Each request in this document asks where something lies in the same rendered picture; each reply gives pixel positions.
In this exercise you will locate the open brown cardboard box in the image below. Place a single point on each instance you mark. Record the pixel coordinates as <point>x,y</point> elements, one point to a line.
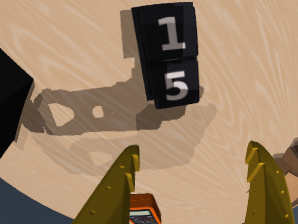
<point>290,162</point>

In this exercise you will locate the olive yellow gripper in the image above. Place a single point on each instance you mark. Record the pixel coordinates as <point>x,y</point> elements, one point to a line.
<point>268,203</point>

